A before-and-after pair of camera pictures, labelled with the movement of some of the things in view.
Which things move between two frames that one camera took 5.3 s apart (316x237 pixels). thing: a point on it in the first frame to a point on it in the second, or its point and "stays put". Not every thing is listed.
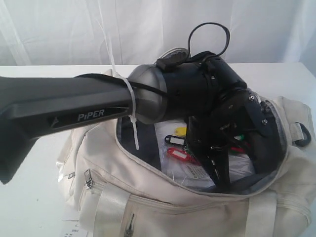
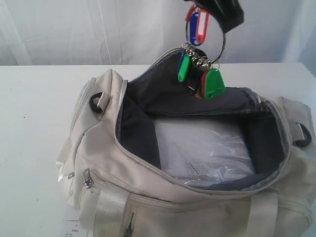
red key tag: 180,154 to 202,23
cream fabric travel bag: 112,185 stays put
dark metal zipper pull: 89,183 stays put
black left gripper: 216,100 to 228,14
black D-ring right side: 307,137 stays put
